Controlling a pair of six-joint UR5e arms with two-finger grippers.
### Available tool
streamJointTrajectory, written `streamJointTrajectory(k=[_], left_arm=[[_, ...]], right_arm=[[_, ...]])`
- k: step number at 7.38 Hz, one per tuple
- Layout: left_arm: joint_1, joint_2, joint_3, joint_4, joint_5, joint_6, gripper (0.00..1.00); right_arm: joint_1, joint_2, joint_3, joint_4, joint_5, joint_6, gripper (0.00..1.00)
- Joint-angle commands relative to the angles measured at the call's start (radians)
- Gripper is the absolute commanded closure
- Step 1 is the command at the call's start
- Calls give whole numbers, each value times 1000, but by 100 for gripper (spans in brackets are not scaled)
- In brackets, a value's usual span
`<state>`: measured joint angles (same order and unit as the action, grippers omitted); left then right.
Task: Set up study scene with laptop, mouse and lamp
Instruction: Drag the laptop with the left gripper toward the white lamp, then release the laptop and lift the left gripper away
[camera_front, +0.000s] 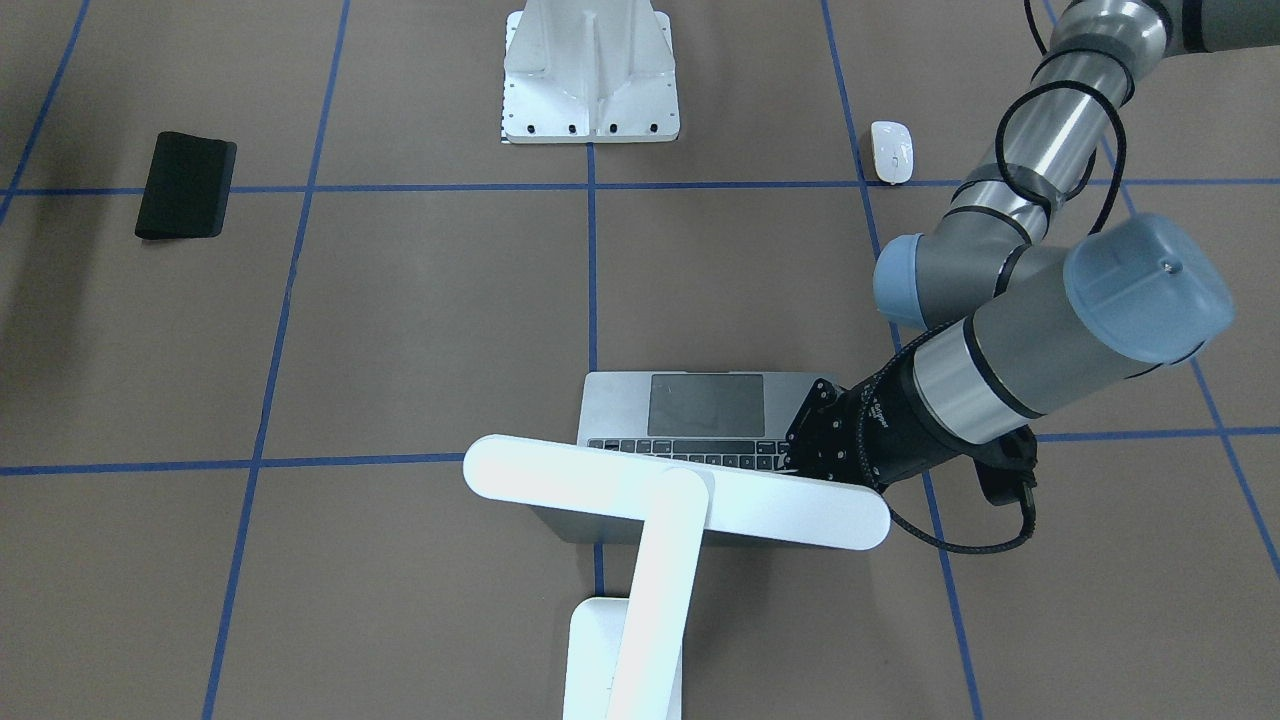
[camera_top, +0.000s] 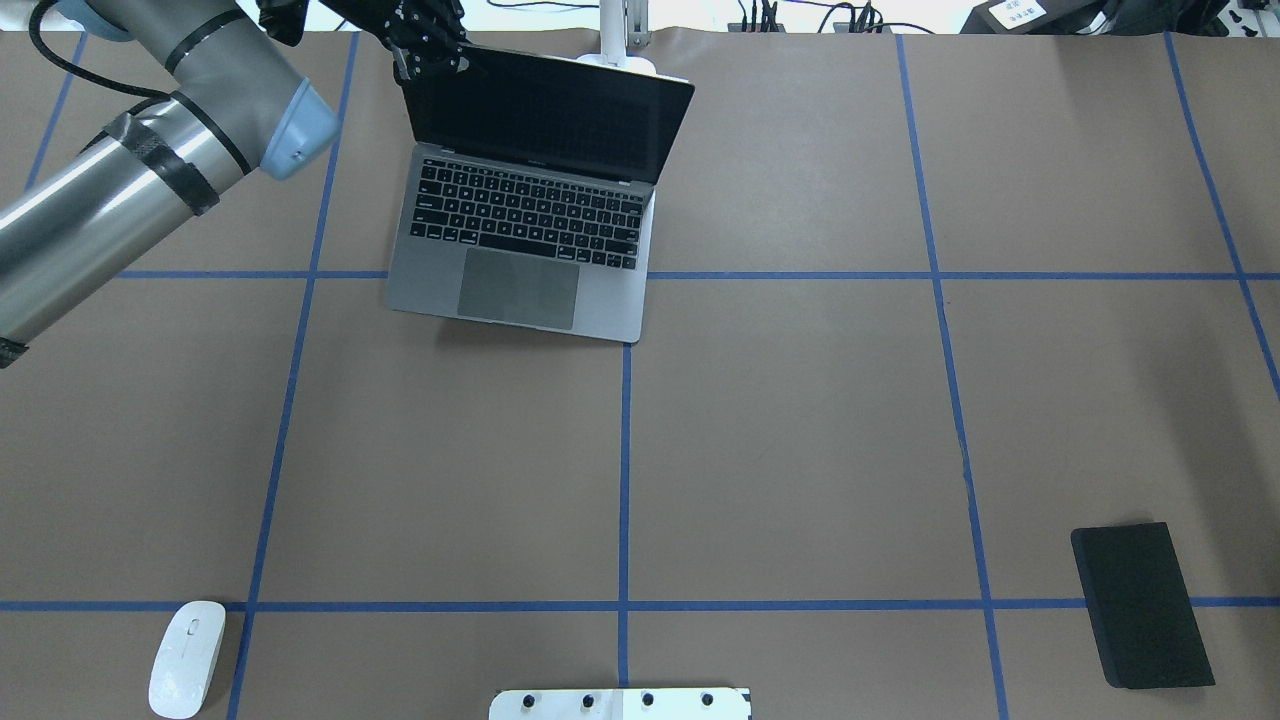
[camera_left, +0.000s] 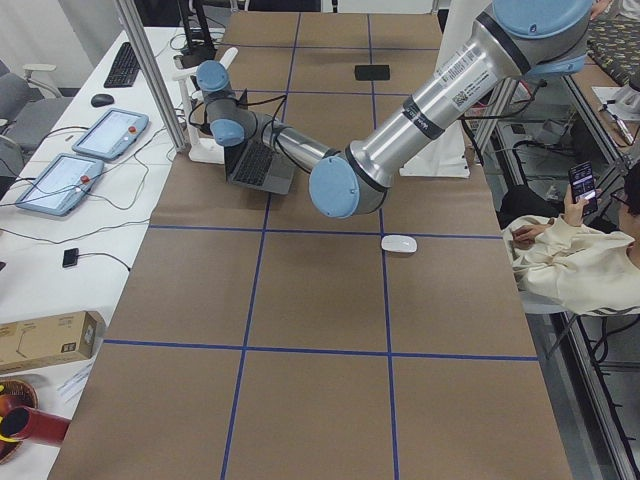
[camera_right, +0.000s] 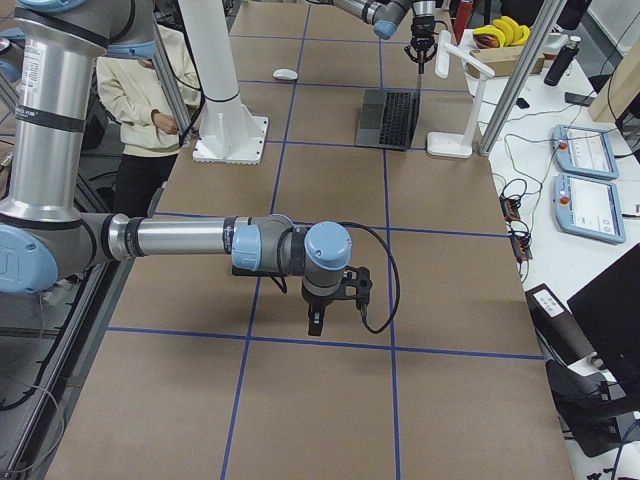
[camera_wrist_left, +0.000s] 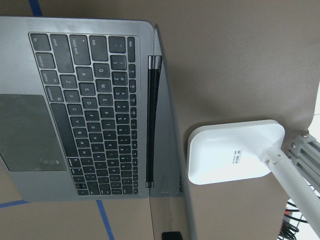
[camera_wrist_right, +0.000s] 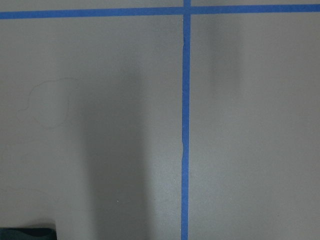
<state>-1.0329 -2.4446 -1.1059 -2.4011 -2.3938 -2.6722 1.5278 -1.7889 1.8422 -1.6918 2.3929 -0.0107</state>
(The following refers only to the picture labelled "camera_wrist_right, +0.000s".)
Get black mouse pad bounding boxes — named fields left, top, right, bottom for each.
left=0, top=223, right=58, bottom=240

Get blue tape grid lines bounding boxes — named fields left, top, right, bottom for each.
left=0, top=0, right=320, bottom=240

